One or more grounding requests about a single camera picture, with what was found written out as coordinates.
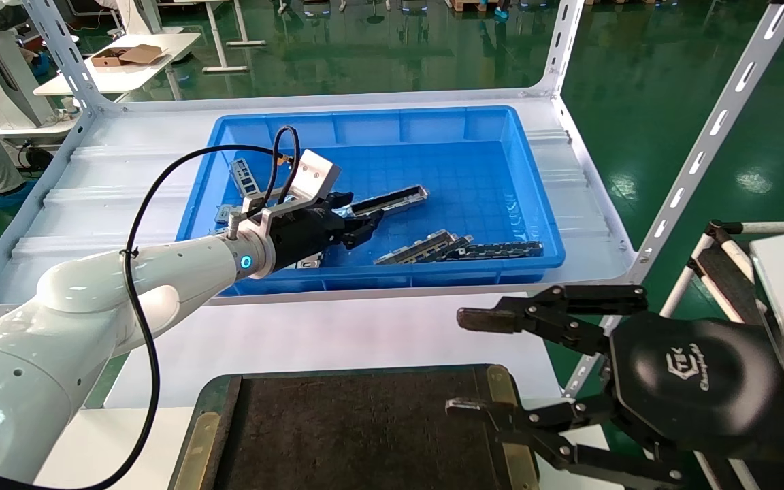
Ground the long dark metal part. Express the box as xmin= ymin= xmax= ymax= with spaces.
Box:
xmin=443 ymin=241 xmax=544 ymax=263

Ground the white machine stand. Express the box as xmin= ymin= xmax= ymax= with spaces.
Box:
xmin=0 ymin=0 xmax=90 ymax=171

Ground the white metal shelf rack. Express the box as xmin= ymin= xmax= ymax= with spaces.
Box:
xmin=0 ymin=0 xmax=784 ymax=399

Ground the white background table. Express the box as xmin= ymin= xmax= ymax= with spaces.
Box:
xmin=33 ymin=33 xmax=202 ymax=103

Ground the long grey metal channel part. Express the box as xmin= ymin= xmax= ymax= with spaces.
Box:
xmin=433 ymin=235 xmax=474 ymax=263
xmin=348 ymin=184 xmax=429 ymax=219
xmin=373 ymin=229 xmax=458 ymax=266

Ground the white background desk frame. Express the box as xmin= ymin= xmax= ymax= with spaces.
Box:
xmin=174 ymin=0 xmax=267 ymax=74

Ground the white tube cart frame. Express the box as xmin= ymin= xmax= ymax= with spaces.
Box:
xmin=661 ymin=219 xmax=784 ymax=490

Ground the brown cardboard box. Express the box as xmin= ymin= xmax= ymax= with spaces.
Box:
xmin=91 ymin=44 xmax=165 ymax=68

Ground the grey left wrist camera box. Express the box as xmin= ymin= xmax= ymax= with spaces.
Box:
xmin=289 ymin=149 xmax=342 ymax=205

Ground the wooden pallet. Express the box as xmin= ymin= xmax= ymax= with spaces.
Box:
xmin=450 ymin=0 xmax=512 ymax=13

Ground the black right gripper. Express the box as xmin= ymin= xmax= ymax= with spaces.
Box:
xmin=445 ymin=284 xmax=784 ymax=488

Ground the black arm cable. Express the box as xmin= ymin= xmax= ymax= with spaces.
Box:
xmin=0 ymin=125 xmax=301 ymax=490

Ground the blue plastic bin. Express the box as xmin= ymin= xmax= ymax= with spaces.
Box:
xmin=174 ymin=106 xmax=566 ymax=296

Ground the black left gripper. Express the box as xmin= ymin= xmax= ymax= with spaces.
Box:
xmin=266 ymin=191 xmax=386 ymax=274

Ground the black container tray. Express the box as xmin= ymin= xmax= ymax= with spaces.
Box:
xmin=167 ymin=364 xmax=544 ymax=490

